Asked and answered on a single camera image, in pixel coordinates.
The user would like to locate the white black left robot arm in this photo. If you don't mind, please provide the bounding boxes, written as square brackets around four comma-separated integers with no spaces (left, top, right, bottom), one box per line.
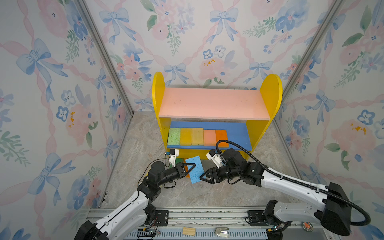
[74,161,196,240]

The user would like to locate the aluminium corner post right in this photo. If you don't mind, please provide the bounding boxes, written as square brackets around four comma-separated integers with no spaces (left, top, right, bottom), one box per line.
[282,0,346,102]

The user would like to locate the dark green sponge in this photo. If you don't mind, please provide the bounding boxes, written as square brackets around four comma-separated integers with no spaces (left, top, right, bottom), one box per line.
[175,158,184,164]

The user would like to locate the round red green sticker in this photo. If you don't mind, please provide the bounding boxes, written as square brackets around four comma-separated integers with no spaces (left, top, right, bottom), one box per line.
[302,222,314,232]

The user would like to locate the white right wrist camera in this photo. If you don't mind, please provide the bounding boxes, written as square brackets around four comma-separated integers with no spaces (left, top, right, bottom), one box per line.
[206,150,227,169]

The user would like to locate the orange sponge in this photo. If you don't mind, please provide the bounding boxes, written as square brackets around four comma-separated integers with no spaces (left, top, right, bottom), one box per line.
[216,130,229,148]
[184,165,190,178]

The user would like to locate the light green sponge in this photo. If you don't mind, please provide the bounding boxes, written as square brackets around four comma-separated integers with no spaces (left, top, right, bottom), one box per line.
[167,128,181,146]

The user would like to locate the black corrugated cable conduit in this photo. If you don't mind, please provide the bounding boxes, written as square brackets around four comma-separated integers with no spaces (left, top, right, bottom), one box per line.
[215,139,371,226]

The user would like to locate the blue sponge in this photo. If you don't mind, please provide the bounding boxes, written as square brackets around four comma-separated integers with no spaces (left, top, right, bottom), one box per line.
[185,156,205,184]

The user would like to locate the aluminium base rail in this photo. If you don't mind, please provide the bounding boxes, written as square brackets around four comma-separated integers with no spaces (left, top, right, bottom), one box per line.
[76,206,334,240]

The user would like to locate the pale yellow sponge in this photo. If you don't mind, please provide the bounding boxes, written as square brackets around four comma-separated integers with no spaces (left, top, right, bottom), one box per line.
[192,128,204,146]

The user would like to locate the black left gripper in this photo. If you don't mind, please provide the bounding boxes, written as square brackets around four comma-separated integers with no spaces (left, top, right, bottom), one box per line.
[156,163,195,188]

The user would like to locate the pink salmon sponge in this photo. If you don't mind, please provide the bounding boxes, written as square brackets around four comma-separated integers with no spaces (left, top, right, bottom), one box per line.
[204,130,217,147]

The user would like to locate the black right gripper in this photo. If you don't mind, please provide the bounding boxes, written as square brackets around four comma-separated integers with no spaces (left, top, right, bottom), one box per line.
[199,166,242,186]

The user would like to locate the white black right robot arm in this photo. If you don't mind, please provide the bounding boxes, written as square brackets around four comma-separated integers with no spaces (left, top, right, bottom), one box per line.
[200,148,352,236]

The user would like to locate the bright yellow sponge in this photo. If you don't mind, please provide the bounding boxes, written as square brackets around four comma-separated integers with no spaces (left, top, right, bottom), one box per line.
[180,128,193,146]

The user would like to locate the aluminium corner post left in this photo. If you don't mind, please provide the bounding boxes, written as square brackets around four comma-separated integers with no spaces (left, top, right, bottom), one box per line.
[74,0,134,117]

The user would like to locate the yellow pink blue wooden shelf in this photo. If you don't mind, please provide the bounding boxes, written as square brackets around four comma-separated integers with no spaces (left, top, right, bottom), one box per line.
[152,72,283,152]

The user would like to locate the aluminium corner post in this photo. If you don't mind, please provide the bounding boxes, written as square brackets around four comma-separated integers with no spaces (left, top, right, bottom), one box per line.
[74,0,134,117]
[282,0,346,102]

